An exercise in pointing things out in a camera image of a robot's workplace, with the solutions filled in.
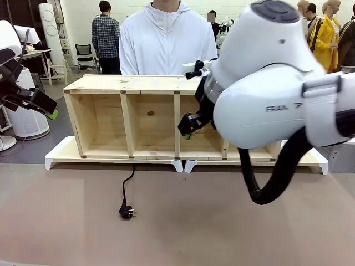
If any light wooden open shelf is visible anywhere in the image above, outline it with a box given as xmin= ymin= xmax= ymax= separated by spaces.
xmin=63 ymin=74 xmax=283 ymax=162

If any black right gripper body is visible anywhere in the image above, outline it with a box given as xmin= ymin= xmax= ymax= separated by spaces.
xmin=194 ymin=74 xmax=222 ymax=131

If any bare beige mannequin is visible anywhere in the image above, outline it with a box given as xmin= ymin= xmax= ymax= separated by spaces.
xmin=297 ymin=0 xmax=311 ymax=34

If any person in plaid shirt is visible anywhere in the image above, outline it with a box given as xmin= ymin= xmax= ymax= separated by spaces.
xmin=91 ymin=0 xmax=121 ymax=75

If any person in white hoodie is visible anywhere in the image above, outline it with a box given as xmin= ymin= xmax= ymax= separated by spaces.
xmin=119 ymin=0 xmax=219 ymax=76

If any white standing air conditioner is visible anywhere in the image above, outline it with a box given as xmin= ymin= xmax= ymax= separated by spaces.
xmin=38 ymin=2 xmax=67 ymax=68

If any mannequin in yellow raincoat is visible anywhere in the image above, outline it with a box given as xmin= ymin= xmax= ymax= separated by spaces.
xmin=308 ymin=0 xmax=342 ymax=74

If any white humanoid robot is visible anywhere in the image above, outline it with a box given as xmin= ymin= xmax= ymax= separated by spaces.
xmin=215 ymin=16 xmax=234 ymax=50

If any white power strip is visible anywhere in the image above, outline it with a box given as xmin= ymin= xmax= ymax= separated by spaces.
xmin=181 ymin=58 xmax=220 ymax=76

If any white round air purifier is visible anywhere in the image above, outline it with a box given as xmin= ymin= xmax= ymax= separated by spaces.
xmin=4 ymin=67 xmax=51 ymax=138

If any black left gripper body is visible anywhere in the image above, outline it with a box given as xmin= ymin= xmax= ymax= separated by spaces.
xmin=0 ymin=48 xmax=37 ymax=112

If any black power cable with plug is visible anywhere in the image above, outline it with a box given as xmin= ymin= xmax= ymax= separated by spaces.
xmin=119 ymin=163 xmax=138 ymax=221

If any light wooden side table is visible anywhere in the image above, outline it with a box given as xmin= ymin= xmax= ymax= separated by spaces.
xmin=18 ymin=47 xmax=53 ymax=80

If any white fan base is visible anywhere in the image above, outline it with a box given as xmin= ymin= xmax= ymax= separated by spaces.
xmin=0 ymin=135 xmax=18 ymax=152

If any black plug on power strip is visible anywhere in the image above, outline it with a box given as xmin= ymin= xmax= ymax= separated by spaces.
xmin=185 ymin=59 xmax=212 ymax=80

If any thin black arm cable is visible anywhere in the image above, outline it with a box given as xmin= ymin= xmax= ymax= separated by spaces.
xmin=15 ymin=28 xmax=31 ymax=73

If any light wooden stool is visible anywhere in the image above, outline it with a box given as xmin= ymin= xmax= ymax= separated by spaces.
xmin=40 ymin=57 xmax=69 ymax=86

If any black mesh office chair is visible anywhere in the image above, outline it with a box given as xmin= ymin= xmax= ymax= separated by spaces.
xmin=74 ymin=43 xmax=99 ymax=73

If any person in brown jacket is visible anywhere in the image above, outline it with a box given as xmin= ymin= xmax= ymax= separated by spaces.
xmin=337 ymin=15 xmax=355 ymax=74

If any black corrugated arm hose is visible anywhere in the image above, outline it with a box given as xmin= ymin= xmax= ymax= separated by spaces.
xmin=237 ymin=126 xmax=309 ymax=206

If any person in dark top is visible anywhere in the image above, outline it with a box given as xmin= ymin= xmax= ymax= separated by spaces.
xmin=207 ymin=9 xmax=226 ymax=42

